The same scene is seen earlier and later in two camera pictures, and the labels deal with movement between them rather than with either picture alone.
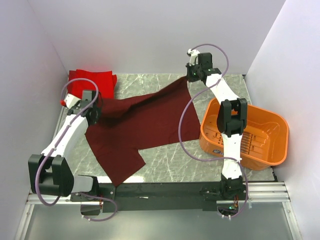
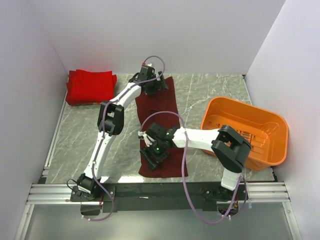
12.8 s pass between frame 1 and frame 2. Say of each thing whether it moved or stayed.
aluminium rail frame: stayed
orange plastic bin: stayed
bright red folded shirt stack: stayed
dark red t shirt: moved
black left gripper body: moved
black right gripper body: moved
